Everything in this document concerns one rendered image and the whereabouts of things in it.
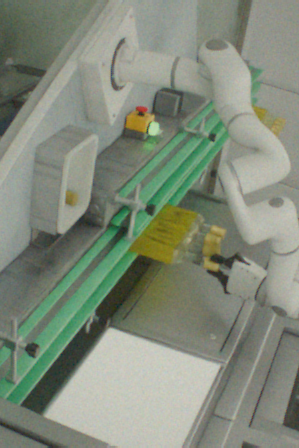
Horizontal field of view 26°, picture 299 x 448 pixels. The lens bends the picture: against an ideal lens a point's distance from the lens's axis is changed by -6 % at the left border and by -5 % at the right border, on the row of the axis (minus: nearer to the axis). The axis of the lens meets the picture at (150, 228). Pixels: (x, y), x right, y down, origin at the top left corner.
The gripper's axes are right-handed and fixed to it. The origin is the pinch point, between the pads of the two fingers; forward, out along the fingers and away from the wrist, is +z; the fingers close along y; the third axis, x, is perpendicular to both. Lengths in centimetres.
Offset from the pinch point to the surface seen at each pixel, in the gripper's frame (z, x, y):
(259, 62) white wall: 237, -548, -76
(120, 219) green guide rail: 26.2, 10.6, 6.4
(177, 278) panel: 12.6, -3.5, -12.4
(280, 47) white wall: 217, -553, -51
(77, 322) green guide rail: 12.4, 43.7, -4.0
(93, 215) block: 30.1, 18.0, 8.5
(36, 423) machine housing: -18, 94, 20
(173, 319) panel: 2.3, 13.8, -12.8
